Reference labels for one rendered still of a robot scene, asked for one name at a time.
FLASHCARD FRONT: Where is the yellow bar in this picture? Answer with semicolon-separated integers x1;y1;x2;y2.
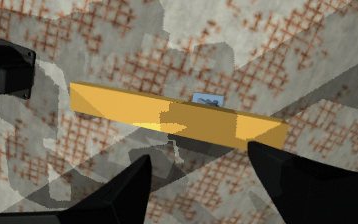
70;81;289;150

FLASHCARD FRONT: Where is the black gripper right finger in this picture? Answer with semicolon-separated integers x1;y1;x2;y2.
247;140;358;224

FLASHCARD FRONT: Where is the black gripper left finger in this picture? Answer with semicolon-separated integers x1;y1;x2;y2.
0;155;152;224

